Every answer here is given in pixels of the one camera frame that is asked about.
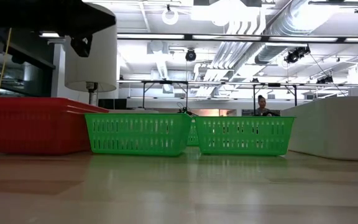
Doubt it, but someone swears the red plastic basket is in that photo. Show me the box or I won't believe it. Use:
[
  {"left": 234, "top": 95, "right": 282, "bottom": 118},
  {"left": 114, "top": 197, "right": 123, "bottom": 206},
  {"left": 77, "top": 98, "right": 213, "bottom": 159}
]
[
  {"left": 0, "top": 102, "right": 110, "bottom": 114},
  {"left": 0, "top": 107, "right": 110, "bottom": 156},
  {"left": 0, "top": 96, "right": 110, "bottom": 113}
]

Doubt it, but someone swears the white hanging ring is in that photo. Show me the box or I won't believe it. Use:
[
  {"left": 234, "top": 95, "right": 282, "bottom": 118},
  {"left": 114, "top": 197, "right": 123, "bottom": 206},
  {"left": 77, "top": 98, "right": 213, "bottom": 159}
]
[{"left": 161, "top": 6, "right": 180, "bottom": 26}]

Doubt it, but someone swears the dark glass cabinet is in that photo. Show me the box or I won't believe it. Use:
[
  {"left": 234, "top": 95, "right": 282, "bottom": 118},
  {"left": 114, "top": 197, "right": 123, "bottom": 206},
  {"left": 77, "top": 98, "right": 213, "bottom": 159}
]
[{"left": 0, "top": 29, "right": 57, "bottom": 98}]

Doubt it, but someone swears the person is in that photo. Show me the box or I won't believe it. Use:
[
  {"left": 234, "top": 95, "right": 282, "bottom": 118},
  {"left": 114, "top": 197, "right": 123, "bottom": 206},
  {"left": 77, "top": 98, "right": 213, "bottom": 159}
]
[{"left": 255, "top": 95, "right": 272, "bottom": 117}]

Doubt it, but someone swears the black hanging camera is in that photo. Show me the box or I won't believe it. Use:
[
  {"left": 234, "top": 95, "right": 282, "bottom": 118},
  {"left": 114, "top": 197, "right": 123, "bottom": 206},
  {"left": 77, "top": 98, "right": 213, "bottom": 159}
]
[
  {"left": 185, "top": 49, "right": 198, "bottom": 62},
  {"left": 283, "top": 45, "right": 311, "bottom": 65}
]

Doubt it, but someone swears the green plastic basket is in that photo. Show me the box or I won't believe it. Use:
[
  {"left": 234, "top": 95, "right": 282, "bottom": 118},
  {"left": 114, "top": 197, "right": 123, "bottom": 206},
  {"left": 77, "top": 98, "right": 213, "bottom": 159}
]
[
  {"left": 186, "top": 119, "right": 200, "bottom": 147},
  {"left": 194, "top": 116, "right": 296, "bottom": 156},
  {"left": 84, "top": 112, "right": 193, "bottom": 157}
]

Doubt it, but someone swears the white plastic basket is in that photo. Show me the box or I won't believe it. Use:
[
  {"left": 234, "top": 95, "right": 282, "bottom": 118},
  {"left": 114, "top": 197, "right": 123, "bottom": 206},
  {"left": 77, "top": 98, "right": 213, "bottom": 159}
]
[{"left": 280, "top": 95, "right": 358, "bottom": 162}]

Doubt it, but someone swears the silver ceiling duct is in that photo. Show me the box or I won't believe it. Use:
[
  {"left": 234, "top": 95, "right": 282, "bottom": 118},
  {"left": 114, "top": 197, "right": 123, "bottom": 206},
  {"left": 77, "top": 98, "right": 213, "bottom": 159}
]
[{"left": 254, "top": 0, "right": 338, "bottom": 65}]

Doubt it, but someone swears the metal lamp pole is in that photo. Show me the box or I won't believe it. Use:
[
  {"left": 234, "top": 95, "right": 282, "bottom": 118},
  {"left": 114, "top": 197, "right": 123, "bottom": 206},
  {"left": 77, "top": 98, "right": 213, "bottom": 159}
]
[{"left": 85, "top": 82, "right": 99, "bottom": 107}]

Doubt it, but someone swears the black metal frame stand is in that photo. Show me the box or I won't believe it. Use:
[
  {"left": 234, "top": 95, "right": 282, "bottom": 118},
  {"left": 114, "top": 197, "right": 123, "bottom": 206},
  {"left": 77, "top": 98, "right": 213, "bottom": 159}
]
[
  {"left": 141, "top": 80, "right": 190, "bottom": 110},
  {"left": 252, "top": 82, "right": 298, "bottom": 116}
]

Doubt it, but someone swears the long ceiling light bar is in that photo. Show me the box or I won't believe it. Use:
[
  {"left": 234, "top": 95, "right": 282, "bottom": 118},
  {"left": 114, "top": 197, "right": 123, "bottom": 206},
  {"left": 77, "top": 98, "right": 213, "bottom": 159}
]
[{"left": 116, "top": 33, "right": 358, "bottom": 44}]

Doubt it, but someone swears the white cylindrical lamp shade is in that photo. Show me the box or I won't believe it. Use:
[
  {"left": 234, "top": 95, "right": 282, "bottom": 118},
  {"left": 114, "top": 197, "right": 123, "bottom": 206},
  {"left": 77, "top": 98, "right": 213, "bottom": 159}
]
[{"left": 64, "top": 2, "right": 118, "bottom": 93}]

